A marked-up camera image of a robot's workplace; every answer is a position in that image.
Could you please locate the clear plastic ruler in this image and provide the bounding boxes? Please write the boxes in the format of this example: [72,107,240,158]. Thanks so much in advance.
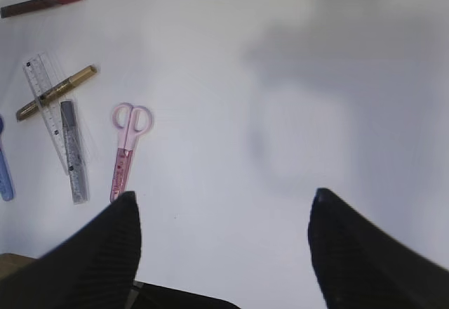
[22,53,80,173]

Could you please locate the silver glitter pen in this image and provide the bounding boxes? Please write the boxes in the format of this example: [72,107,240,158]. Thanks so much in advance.
[60,100,89,204]

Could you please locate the red marker pen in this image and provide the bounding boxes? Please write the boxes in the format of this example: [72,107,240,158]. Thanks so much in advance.
[1,0,82,18]

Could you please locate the blue scissors with sheath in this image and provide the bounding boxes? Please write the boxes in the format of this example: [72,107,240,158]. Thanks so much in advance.
[0,115,16,203]

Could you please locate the gold marker pen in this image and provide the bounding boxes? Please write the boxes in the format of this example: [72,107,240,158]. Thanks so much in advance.
[15,65,98,121]

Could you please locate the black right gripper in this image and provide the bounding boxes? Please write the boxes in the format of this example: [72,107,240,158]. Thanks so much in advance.
[1,192,239,309]

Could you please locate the pink scissors with sheath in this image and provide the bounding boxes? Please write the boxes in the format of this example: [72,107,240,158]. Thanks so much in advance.
[109,103,154,202]

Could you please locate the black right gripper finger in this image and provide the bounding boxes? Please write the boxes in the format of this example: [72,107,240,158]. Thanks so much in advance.
[307,188,448,308]

